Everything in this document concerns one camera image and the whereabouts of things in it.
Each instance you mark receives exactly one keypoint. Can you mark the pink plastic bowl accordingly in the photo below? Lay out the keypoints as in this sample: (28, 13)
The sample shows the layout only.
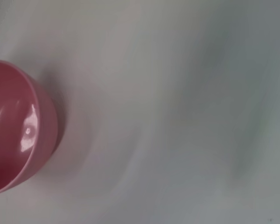
(11, 130)

